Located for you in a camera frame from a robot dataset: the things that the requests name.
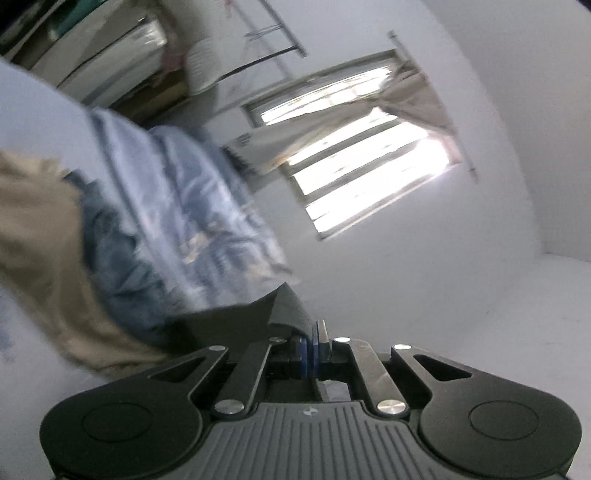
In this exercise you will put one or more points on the teal blue shirt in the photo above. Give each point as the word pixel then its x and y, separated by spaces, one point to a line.
pixel 120 277

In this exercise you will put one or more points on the grey sweatshirt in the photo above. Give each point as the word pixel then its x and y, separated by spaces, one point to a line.
pixel 277 309

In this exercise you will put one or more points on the light blue printed duvet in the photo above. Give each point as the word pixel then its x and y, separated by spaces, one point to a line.
pixel 207 221

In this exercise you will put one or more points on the metal clothes rack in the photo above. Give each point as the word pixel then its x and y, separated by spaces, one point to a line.
pixel 261 61

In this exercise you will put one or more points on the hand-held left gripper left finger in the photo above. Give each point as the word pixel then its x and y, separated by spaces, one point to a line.
pixel 302 357

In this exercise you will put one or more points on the beige curtain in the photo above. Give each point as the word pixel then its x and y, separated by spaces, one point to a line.
pixel 415 101

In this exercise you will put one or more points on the light blue bed sheet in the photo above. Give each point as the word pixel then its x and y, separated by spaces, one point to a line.
pixel 41 115

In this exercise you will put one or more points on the window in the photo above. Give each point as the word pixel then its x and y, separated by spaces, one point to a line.
pixel 369 184

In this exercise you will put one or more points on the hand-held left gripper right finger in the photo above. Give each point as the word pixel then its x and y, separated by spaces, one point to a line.
pixel 317 355

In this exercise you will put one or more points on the beige garment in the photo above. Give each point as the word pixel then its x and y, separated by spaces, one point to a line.
pixel 41 258

